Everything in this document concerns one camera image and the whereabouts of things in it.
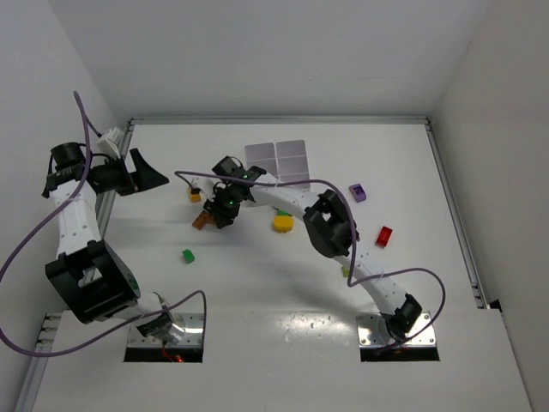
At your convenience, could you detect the tan lego plate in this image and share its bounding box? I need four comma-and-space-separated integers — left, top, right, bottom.
192, 212, 215, 230

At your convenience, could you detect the yellow curved lego brick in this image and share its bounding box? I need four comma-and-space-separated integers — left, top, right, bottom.
189, 189, 202, 203

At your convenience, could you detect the yellow round lego piece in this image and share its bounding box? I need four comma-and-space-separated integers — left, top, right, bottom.
272, 215, 294, 233

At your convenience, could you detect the purple patterned lego brick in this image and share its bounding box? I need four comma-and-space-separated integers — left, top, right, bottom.
349, 184, 367, 203

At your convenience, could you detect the red rectangular lego brick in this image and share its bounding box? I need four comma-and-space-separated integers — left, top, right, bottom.
375, 226, 393, 248

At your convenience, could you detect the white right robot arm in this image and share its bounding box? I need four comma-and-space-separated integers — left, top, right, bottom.
192, 157, 422, 342

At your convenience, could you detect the white divided container left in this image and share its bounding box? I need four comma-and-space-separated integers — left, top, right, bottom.
244, 142, 278, 178

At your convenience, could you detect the white divided container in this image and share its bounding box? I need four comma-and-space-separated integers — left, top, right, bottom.
275, 140, 311, 182
244, 142, 278, 178

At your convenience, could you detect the white divided container right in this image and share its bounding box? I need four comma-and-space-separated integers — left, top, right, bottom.
275, 140, 311, 182

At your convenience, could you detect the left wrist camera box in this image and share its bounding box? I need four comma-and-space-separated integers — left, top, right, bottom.
97, 127, 124, 160

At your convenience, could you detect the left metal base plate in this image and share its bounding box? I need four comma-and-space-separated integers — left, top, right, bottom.
127, 312, 205, 349

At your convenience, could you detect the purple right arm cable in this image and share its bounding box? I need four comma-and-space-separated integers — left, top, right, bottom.
173, 169, 447, 351

